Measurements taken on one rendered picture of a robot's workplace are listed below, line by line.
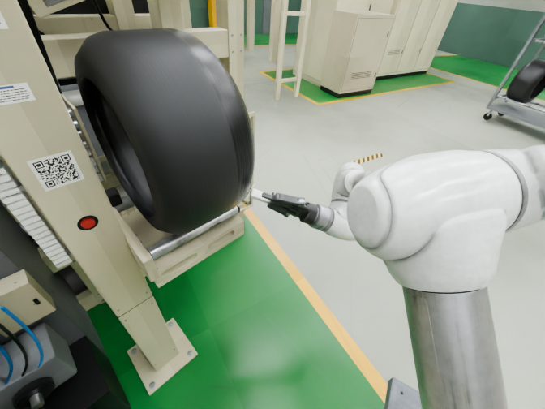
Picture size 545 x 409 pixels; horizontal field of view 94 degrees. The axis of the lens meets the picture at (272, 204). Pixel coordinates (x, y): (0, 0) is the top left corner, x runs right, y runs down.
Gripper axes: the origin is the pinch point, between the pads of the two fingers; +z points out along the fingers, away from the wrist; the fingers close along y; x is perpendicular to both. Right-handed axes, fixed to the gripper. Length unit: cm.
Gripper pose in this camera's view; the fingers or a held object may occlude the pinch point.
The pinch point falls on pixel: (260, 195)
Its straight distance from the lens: 84.7
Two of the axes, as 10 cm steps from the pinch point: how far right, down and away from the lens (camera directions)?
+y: -4.1, 3.9, 8.2
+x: 1.4, -8.6, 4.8
